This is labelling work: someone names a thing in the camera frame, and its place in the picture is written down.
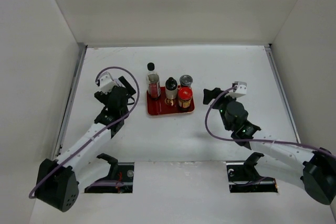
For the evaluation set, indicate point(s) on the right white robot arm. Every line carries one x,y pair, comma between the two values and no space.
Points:
307,167

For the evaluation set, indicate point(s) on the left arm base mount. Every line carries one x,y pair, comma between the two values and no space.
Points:
109,176

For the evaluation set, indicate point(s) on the red lid spice jar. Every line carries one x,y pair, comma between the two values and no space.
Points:
185,95

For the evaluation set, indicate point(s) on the red rectangular tray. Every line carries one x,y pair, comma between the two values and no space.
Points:
162,107

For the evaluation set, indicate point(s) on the black cap sauce bottle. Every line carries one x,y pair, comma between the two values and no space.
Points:
153,81

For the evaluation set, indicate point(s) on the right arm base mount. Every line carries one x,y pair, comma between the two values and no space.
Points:
243,177

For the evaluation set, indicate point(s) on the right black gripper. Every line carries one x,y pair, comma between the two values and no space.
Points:
209,94

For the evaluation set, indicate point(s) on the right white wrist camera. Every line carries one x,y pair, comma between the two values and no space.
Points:
239,89

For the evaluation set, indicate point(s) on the white label dark bottle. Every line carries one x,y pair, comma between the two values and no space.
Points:
171,89

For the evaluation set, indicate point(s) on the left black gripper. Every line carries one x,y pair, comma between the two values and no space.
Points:
103,97

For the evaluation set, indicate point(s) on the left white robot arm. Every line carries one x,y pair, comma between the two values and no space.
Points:
84,165

